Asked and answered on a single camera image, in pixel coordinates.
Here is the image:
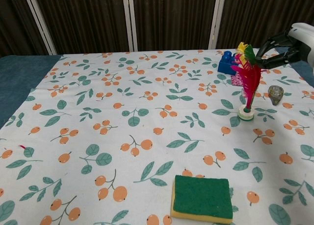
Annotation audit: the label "blue toy building block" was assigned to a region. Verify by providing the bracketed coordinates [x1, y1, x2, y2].
[217, 50, 240, 76]

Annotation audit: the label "dark folding screen white frames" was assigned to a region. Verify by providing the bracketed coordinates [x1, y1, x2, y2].
[0, 0, 314, 57]

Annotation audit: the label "floral print white tablecloth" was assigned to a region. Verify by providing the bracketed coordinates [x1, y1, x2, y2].
[0, 47, 314, 225]

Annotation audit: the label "pink patterned square pad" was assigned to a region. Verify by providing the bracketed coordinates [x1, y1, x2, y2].
[230, 71, 246, 87]

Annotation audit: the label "feather shuttlecock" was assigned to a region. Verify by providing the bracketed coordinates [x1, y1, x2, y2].
[230, 41, 262, 122]

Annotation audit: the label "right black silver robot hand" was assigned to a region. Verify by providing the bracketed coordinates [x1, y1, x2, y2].
[255, 23, 314, 70]

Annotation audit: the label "green yellow scrub sponge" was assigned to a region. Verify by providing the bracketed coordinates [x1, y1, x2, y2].
[170, 175, 234, 225]

